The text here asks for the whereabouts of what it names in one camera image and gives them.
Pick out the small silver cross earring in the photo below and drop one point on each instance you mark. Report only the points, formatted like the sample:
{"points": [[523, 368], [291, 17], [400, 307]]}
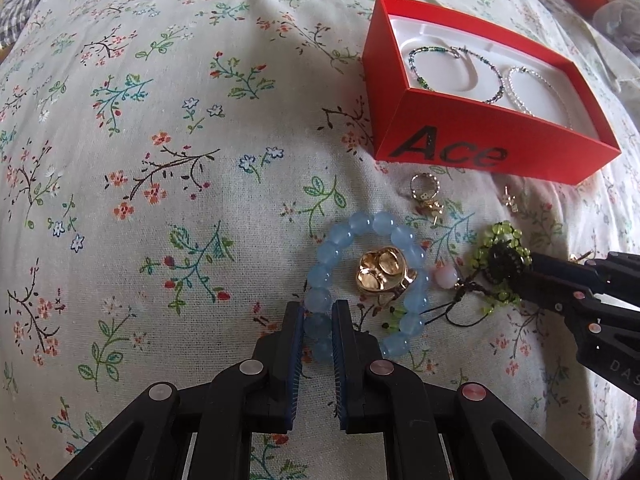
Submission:
{"points": [[511, 200]]}

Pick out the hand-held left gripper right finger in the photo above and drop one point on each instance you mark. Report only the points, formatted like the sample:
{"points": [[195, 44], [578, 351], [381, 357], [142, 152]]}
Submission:
{"points": [[341, 360]]}

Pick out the black hair claw clip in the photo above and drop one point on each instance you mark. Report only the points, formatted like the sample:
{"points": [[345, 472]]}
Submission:
{"points": [[502, 260]]}

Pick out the grey checked bedsheet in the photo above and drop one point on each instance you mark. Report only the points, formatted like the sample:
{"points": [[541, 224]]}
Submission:
{"points": [[15, 15]]}

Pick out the red cardboard box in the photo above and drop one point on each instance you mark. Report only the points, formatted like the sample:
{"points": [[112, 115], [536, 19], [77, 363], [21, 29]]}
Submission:
{"points": [[450, 145]]}

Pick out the crumpled grey garment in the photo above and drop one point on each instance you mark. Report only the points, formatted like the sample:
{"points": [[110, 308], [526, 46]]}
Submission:
{"points": [[615, 15]]}

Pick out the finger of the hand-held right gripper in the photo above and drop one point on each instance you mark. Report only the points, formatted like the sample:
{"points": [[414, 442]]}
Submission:
{"points": [[555, 297], [560, 267]]}

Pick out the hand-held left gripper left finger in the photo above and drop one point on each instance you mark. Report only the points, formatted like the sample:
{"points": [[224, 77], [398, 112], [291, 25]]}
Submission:
{"points": [[295, 360]]}

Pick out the floral bedsheet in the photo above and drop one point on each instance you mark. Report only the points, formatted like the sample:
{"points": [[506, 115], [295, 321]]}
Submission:
{"points": [[150, 110]]}

